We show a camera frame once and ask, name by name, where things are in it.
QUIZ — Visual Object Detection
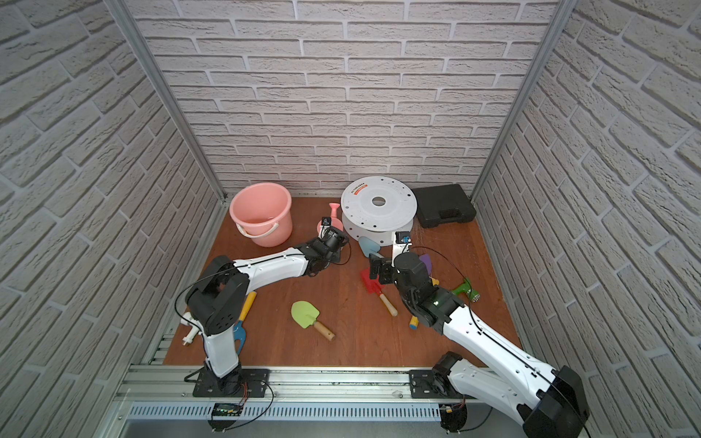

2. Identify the pink watering can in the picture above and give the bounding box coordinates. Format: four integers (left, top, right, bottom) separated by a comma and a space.
317, 203, 344, 235

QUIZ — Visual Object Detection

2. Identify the red shovel wooden handle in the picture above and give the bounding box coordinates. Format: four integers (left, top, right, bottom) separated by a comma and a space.
360, 268, 398, 317

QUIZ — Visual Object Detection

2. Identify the yellow scoop blue tip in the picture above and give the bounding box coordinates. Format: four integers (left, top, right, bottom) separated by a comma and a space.
409, 277, 436, 328

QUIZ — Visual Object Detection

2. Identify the green shovel wooden handle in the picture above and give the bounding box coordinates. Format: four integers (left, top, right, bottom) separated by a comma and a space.
291, 301, 335, 341

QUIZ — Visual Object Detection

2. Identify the pink plastic bucket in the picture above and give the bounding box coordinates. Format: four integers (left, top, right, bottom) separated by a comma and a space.
229, 182, 293, 247

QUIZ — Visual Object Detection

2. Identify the purple scoop pink handle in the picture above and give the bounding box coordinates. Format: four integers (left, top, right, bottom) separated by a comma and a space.
419, 254, 433, 276

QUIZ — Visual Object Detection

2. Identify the teal trowel light handle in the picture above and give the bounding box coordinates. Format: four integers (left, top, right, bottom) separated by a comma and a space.
358, 237, 382, 258

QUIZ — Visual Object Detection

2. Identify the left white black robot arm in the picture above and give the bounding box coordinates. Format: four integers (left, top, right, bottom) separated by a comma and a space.
184, 226, 349, 387

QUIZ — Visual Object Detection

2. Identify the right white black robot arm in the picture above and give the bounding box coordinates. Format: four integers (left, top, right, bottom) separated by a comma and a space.
369, 252, 591, 437

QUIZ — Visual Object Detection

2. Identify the black plastic tool case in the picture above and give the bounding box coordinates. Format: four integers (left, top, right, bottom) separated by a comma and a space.
414, 184, 476, 228

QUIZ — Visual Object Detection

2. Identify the black round connector box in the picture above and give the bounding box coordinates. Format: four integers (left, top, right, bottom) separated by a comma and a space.
439, 405, 467, 433

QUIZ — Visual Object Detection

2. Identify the small green circuit board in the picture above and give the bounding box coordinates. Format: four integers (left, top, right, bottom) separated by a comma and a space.
211, 403, 244, 419

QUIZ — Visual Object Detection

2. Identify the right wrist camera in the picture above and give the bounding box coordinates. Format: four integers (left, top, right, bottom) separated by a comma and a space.
392, 231, 412, 259

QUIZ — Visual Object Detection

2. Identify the white cable spool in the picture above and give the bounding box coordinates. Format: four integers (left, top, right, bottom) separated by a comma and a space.
341, 176, 417, 246

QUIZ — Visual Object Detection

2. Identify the green hose nozzle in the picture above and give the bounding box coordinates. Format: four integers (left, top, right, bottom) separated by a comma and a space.
452, 277, 481, 303

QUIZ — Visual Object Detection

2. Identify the blue fork yellow handle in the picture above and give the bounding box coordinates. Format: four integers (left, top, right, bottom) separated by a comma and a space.
234, 291, 257, 355

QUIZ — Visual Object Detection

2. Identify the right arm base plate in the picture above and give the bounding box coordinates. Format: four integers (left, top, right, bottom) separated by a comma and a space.
408, 369, 463, 400

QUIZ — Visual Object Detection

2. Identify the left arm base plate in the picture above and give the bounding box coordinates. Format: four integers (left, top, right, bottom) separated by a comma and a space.
193, 365, 270, 398

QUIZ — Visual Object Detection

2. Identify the aluminium front rail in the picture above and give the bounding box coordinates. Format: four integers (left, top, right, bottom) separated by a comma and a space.
111, 365, 562, 406

